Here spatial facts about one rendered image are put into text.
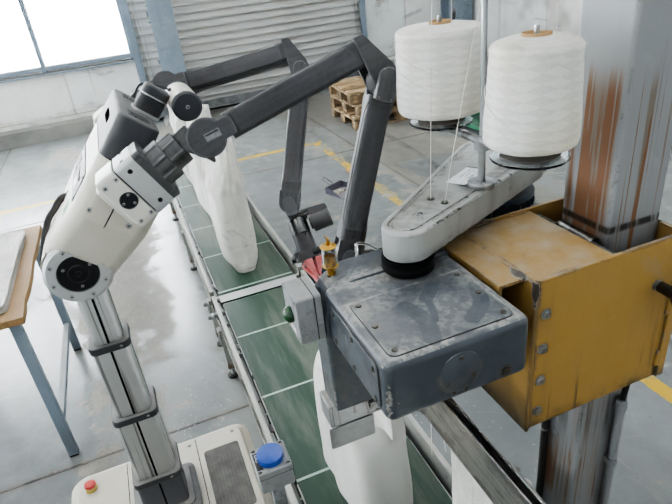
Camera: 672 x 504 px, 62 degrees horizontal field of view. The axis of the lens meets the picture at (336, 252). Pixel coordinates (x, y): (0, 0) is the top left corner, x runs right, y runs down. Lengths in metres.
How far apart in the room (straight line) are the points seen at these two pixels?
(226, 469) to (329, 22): 7.46
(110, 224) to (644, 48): 1.08
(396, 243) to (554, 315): 0.29
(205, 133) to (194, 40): 7.25
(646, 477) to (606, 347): 1.41
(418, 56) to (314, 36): 7.78
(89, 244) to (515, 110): 0.99
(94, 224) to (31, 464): 1.74
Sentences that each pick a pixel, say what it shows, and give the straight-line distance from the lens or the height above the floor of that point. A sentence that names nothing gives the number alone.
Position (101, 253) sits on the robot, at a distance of 1.44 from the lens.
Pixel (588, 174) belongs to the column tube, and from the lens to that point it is 1.07.
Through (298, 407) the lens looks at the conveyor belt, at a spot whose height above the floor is 0.38.
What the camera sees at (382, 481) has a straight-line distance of 1.52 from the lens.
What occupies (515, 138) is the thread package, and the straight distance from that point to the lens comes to 0.85.
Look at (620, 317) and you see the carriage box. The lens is 1.10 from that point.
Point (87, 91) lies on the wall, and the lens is 8.41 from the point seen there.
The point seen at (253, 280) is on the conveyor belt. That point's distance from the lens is 2.91.
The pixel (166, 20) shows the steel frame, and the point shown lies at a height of 1.28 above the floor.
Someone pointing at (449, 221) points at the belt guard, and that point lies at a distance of 0.95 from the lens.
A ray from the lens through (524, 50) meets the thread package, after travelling 0.83.
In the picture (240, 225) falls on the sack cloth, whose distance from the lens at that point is 2.91.
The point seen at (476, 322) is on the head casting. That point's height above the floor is 1.34.
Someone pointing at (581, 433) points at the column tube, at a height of 0.86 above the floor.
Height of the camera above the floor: 1.82
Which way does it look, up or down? 28 degrees down
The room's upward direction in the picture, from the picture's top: 7 degrees counter-clockwise
